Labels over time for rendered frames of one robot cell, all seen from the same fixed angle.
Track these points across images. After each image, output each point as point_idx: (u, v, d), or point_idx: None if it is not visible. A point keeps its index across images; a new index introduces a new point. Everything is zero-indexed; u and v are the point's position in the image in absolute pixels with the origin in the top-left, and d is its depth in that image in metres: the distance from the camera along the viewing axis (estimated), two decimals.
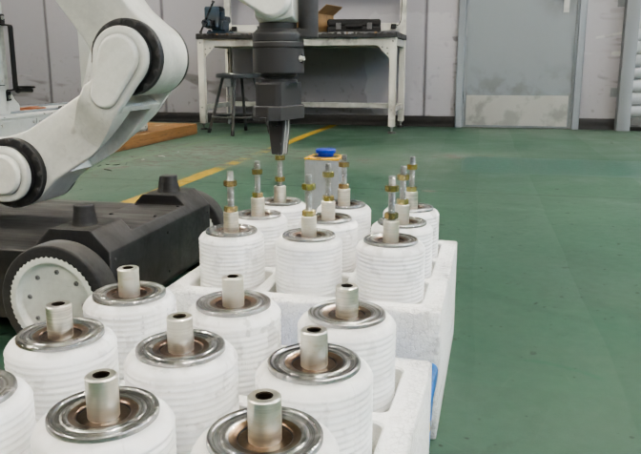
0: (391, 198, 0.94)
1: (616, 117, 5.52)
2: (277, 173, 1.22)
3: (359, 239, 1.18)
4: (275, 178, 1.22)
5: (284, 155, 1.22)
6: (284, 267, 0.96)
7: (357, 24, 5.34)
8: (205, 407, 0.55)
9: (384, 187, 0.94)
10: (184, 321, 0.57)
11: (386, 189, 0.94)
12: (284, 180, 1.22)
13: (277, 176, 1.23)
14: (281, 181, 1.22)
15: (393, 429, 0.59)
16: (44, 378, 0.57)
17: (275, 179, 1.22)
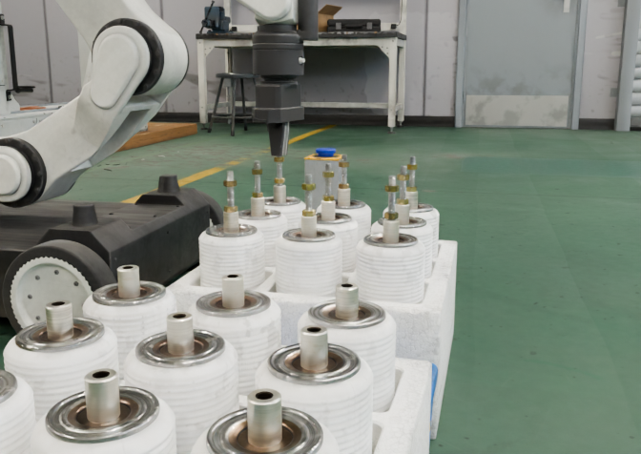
0: (391, 198, 0.94)
1: (616, 117, 5.52)
2: (277, 175, 1.23)
3: (359, 239, 1.18)
4: (275, 180, 1.23)
5: (283, 157, 1.22)
6: (284, 267, 0.96)
7: (357, 24, 5.34)
8: (205, 407, 0.55)
9: (384, 187, 0.94)
10: (184, 321, 0.57)
11: (386, 189, 0.94)
12: (283, 182, 1.22)
13: (278, 177, 1.24)
14: (279, 183, 1.22)
15: (393, 429, 0.59)
16: (44, 378, 0.57)
17: (274, 180, 1.23)
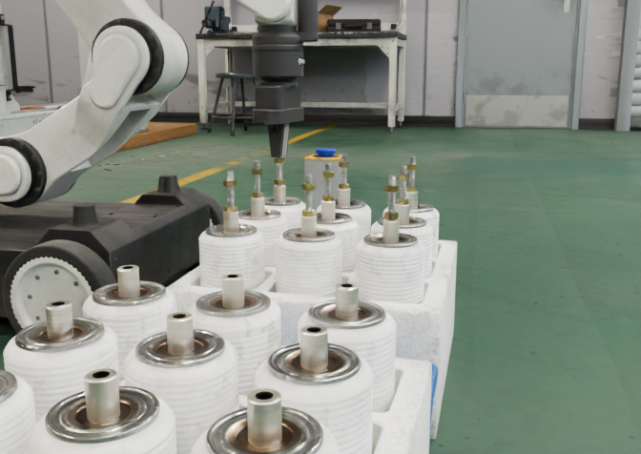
0: (391, 198, 0.94)
1: (616, 117, 5.52)
2: (280, 175, 1.23)
3: (359, 239, 1.18)
4: (282, 180, 1.23)
5: (276, 159, 1.21)
6: (284, 267, 0.96)
7: (357, 24, 5.34)
8: (205, 407, 0.55)
9: (384, 187, 0.94)
10: (184, 321, 0.57)
11: (386, 189, 0.94)
12: (274, 183, 1.23)
13: (283, 180, 1.23)
14: (275, 183, 1.23)
15: (393, 429, 0.59)
16: (44, 378, 0.57)
17: (281, 180, 1.24)
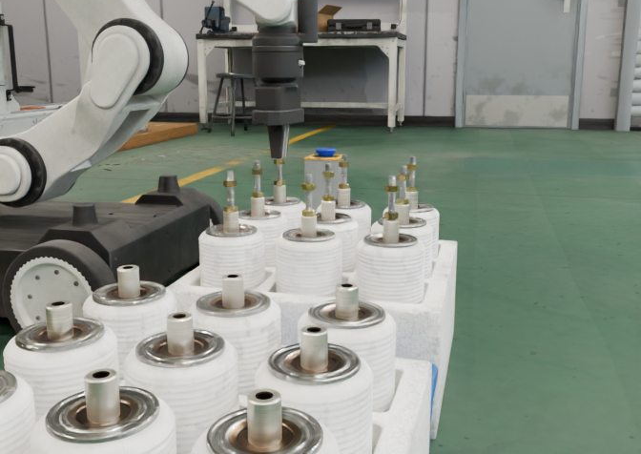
0: (391, 198, 0.94)
1: (616, 117, 5.52)
2: (279, 177, 1.22)
3: (359, 239, 1.18)
4: (279, 183, 1.22)
5: (279, 159, 1.23)
6: (284, 267, 0.96)
7: (357, 24, 5.34)
8: (205, 407, 0.55)
9: (384, 187, 0.94)
10: (184, 321, 0.57)
11: (386, 189, 0.94)
12: (281, 183, 1.24)
13: (275, 181, 1.22)
14: (283, 184, 1.23)
15: (393, 429, 0.59)
16: (44, 378, 0.57)
17: (281, 183, 1.22)
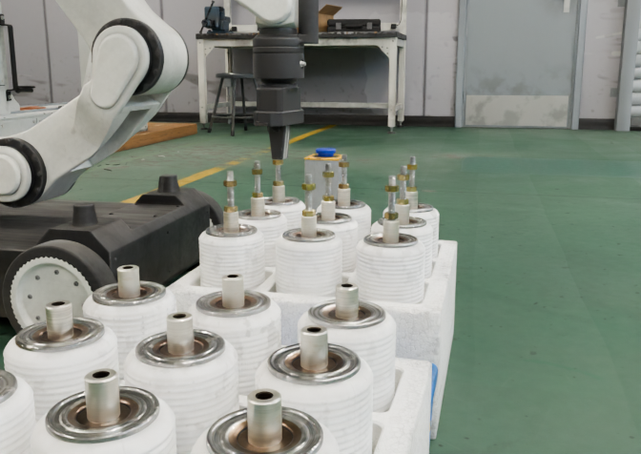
0: (391, 198, 0.94)
1: (616, 117, 5.52)
2: (280, 177, 1.23)
3: (359, 239, 1.18)
4: (282, 183, 1.23)
5: (273, 160, 1.22)
6: (284, 267, 0.96)
7: (357, 24, 5.34)
8: (205, 407, 0.55)
9: (384, 187, 0.94)
10: (184, 321, 0.57)
11: (386, 189, 0.94)
12: (275, 183, 1.24)
13: (279, 182, 1.22)
14: (279, 184, 1.24)
15: (393, 429, 0.59)
16: (44, 378, 0.57)
17: (283, 183, 1.23)
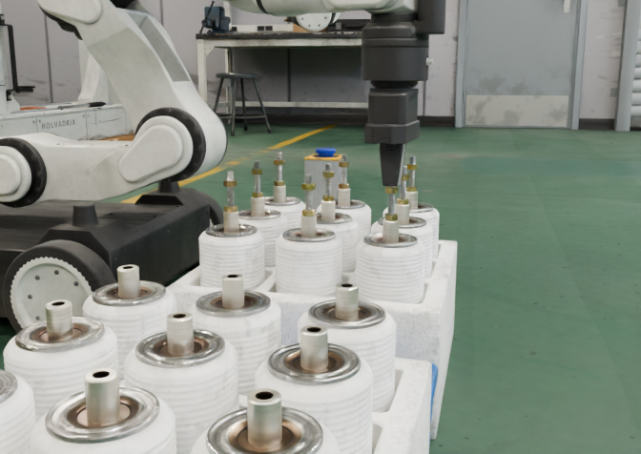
0: (388, 199, 0.94)
1: (616, 117, 5.52)
2: (281, 177, 1.23)
3: (359, 239, 1.18)
4: (283, 183, 1.23)
5: (274, 160, 1.22)
6: (284, 267, 0.96)
7: (357, 24, 5.34)
8: (205, 407, 0.55)
9: (390, 187, 0.95)
10: (184, 321, 0.57)
11: (388, 189, 0.95)
12: (276, 184, 1.24)
13: (279, 182, 1.22)
14: (279, 184, 1.24)
15: (393, 429, 0.59)
16: (44, 378, 0.57)
17: (284, 183, 1.23)
